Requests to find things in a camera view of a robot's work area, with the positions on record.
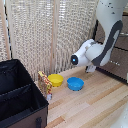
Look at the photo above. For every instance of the black fabric storage box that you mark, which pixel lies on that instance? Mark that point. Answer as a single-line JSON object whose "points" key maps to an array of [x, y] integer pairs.
{"points": [[20, 96]]}

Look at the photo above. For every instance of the yellow bowl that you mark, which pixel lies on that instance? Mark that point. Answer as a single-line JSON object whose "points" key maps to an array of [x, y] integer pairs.
{"points": [[55, 80]]}

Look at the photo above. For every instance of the colourful snack bag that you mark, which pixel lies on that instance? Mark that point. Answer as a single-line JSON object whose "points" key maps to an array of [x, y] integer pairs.
{"points": [[45, 85]]}

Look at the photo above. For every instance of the blue bowl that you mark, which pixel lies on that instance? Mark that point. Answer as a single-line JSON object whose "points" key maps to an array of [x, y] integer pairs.
{"points": [[75, 83]]}

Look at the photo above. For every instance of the brown drawer cabinet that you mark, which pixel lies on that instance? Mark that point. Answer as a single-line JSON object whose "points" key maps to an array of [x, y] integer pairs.
{"points": [[118, 65]]}

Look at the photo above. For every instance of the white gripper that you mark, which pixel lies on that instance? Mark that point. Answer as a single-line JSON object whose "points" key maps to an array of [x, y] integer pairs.
{"points": [[91, 69]]}

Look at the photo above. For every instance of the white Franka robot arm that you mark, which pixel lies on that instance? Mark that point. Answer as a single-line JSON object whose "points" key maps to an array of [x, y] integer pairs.
{"points": [[103, 46]]}

